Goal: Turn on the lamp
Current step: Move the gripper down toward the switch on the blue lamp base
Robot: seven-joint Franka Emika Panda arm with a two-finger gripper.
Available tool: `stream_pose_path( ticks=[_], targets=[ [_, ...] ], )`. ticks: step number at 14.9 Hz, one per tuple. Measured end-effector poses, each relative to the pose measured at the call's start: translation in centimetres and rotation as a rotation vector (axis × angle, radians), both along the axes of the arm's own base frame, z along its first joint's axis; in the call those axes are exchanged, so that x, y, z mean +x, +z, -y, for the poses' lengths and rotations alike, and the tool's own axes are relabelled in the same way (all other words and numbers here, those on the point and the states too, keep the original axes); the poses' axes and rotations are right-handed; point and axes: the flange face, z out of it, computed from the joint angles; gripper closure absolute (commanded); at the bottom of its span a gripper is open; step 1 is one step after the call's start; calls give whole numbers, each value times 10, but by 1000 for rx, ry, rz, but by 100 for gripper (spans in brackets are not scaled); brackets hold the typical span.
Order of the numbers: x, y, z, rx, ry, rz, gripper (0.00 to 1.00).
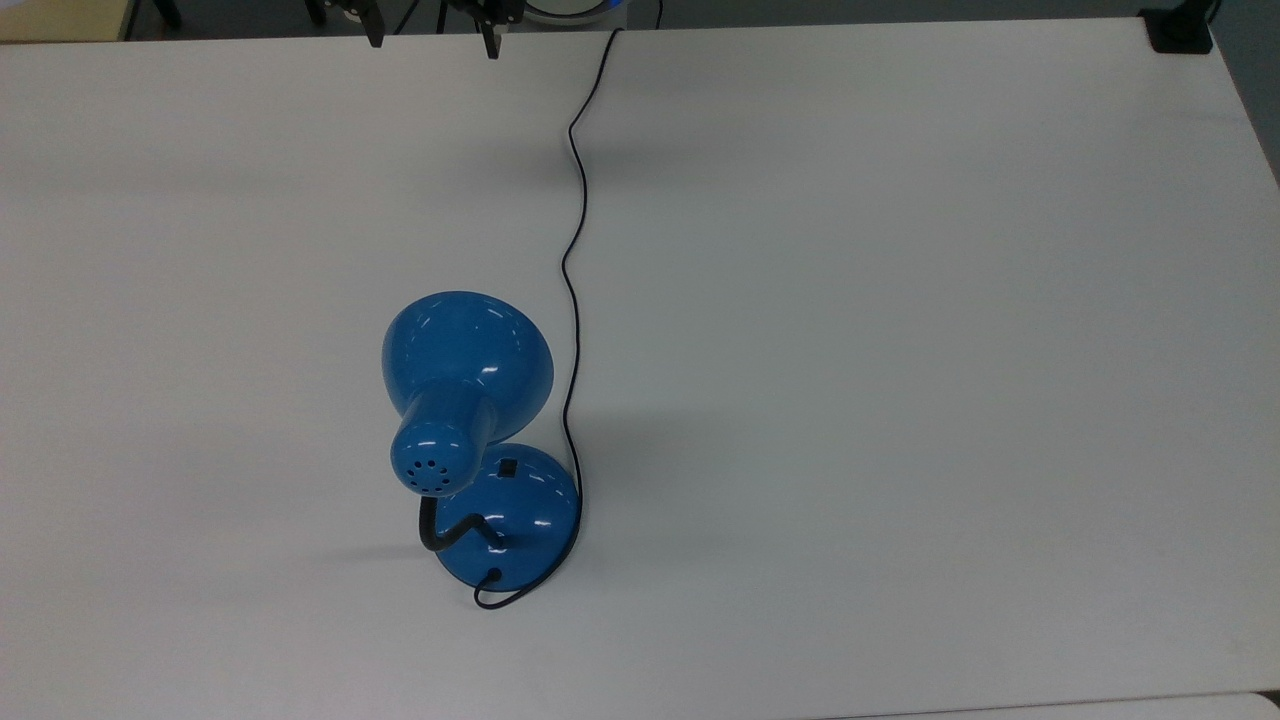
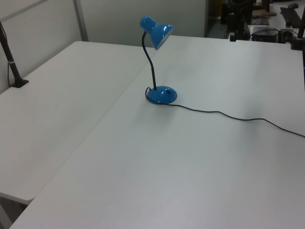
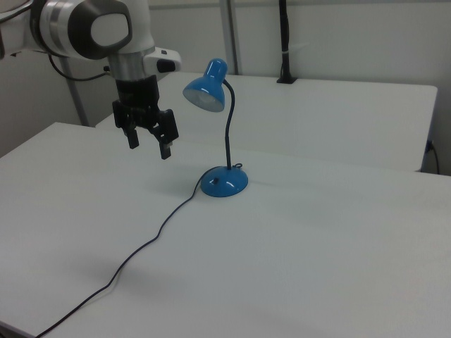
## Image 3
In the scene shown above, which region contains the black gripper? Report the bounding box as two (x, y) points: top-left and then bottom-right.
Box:
(112, 75), (180, 161)

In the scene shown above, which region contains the black cable at desk side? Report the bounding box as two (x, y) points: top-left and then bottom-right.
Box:
(426, 139), (442, 175)

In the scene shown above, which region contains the blue gooseneck desk lamp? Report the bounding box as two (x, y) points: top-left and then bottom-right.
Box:
(182, 58), (249, 199)

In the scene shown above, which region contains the grey metal partition post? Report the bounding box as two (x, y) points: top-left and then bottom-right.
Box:
(219, 0), (245, 76)
(58, 56), (89, 127)

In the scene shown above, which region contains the white desk with side panel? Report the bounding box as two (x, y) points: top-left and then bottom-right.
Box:
(94, 70), (439, 173)

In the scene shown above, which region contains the black clamped pole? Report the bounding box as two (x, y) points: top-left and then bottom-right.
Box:
(276, 0), (299, 85)

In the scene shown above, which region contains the black lamp power cable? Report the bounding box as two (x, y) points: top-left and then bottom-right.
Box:
(34, 168), (216, 338)

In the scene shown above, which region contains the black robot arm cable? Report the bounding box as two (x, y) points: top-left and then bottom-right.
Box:
(48, 52), (111, 83)

